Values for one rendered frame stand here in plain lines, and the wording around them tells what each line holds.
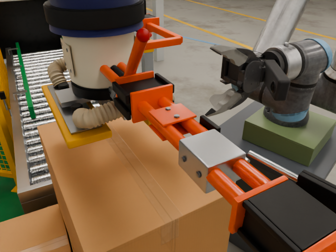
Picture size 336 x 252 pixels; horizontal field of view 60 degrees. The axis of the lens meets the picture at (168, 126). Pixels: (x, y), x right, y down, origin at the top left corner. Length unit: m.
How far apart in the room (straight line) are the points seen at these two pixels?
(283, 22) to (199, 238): 0.64
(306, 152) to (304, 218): 0.94
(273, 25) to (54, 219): 1.07
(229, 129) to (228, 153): 1.02
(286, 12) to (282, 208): 0.69
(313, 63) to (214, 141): 0.45
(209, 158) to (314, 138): 0.95
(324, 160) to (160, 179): 0.75
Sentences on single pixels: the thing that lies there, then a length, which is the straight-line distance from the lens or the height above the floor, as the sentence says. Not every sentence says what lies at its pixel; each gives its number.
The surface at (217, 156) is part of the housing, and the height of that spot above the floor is 1.26.
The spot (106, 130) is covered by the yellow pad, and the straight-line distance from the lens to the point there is 0.67.
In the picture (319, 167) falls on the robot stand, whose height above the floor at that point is 0.75.
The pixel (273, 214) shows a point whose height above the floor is 1.27.
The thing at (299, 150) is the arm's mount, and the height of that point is 0.81.
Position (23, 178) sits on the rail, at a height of 0.60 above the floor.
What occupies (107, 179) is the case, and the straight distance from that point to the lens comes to 0.82.
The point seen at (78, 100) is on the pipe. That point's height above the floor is 1.16.
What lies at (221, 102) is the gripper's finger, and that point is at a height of 1.19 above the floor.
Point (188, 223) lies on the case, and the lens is 0.75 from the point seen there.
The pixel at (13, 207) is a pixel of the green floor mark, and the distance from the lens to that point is 2.27.
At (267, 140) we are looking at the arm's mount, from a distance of 1.29.
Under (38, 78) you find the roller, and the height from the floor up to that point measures 0.53.
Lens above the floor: 1.48
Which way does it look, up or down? 32 degrees down
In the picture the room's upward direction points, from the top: straight up
